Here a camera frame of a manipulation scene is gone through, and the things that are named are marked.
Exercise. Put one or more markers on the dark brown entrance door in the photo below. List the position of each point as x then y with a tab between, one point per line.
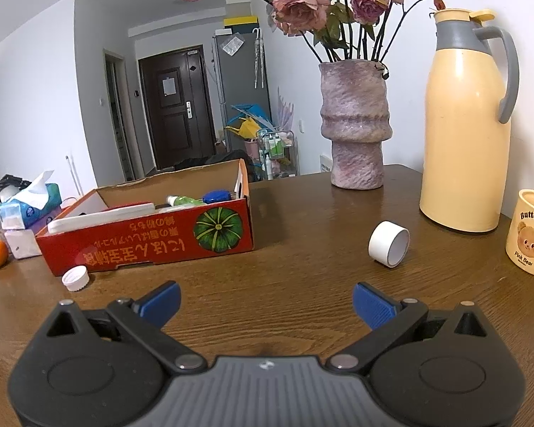
178	106

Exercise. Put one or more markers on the white paper box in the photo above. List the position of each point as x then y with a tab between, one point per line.
22	243

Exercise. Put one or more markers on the blue plastic rack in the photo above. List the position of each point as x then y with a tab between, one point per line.
251	113

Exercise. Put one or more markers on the yellow thermos jug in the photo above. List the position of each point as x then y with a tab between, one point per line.
463	142

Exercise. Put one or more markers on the dried pink rose bouquet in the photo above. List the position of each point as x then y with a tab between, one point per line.
300	9

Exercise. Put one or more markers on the pink textured vase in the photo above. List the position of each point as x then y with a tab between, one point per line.
356	120

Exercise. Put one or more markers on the yellow and black box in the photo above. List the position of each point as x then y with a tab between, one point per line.
241	24

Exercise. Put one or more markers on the purple fairy wings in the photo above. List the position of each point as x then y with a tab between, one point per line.
285	111

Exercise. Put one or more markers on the white wall outlet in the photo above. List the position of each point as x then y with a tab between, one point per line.
301	126

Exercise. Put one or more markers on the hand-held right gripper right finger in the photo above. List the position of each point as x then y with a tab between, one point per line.
374	304

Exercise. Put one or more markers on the white folded umbrella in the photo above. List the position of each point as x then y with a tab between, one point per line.
259	58

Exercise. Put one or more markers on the interior doorway frame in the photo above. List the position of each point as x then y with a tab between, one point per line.
118	115

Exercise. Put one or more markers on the pink bin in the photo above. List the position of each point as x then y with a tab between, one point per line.
250	147

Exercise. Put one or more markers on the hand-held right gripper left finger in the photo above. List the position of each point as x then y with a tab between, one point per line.
162	302

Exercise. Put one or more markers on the black bag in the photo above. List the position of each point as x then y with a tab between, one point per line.
213	160

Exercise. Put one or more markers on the orange cardboard box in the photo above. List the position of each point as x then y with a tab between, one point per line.
138	244

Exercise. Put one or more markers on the green tube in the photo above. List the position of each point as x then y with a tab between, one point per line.
182	201

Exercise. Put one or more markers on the grey refrigerator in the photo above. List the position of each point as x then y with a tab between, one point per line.
240	80

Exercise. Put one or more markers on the white bottle cap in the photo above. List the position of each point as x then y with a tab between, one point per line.
75	278

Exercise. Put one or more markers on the metal trolley cart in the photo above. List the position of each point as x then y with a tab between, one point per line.
276	151

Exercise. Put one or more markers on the yellow bag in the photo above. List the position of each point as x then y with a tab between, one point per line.
247	129

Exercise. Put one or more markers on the cream bear mug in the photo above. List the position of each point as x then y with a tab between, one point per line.
529	240

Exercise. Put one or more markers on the blue tissue pack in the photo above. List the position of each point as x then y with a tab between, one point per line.
22	209

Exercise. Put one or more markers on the white tape roll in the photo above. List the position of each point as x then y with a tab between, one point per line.
385	242

